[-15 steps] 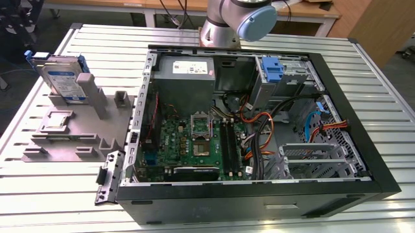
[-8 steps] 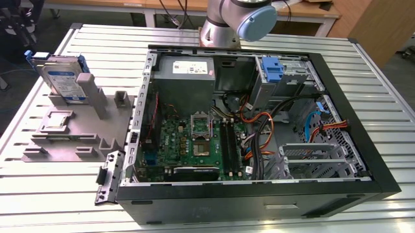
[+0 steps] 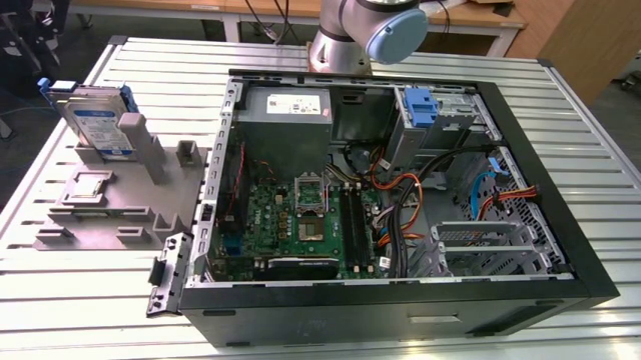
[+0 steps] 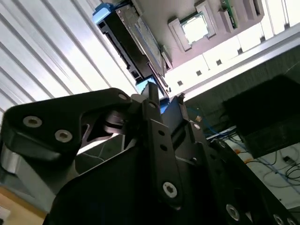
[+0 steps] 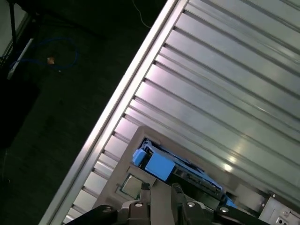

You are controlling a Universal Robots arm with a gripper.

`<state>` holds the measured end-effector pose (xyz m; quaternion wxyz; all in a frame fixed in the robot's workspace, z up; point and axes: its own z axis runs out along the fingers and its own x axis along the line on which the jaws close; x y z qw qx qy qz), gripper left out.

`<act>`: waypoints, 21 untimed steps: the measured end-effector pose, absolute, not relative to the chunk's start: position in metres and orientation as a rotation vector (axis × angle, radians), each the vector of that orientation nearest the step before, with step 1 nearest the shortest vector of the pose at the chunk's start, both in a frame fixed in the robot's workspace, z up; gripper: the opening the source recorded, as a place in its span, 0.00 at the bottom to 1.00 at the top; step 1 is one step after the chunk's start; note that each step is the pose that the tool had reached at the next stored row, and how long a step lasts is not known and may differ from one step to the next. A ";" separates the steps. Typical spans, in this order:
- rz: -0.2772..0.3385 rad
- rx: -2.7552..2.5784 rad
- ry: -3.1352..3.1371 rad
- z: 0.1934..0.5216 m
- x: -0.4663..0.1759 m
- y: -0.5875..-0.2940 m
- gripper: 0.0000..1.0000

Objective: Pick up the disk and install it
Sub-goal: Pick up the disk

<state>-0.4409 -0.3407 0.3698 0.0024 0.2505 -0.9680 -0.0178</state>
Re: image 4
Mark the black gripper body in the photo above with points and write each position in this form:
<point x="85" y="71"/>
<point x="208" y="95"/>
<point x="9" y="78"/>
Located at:
<point x="112" y="187"/>

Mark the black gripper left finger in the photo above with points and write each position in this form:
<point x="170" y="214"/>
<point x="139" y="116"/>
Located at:
<point x="47" y="131"/>

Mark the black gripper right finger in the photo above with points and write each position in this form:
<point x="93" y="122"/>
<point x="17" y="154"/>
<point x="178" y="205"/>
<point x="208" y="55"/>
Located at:
<point x="234" y="178"/>

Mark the hard disk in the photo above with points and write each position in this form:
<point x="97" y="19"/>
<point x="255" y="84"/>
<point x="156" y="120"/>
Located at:
<point x="122" y="42"/>

